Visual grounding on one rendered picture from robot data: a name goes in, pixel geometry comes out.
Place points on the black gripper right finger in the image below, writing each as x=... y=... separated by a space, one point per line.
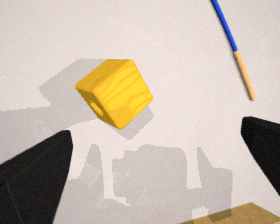
x=262 y=138

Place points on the wooden stick with blue string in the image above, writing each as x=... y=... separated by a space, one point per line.
x=236 y=51

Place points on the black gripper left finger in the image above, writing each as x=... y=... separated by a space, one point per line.
x=31 y=183

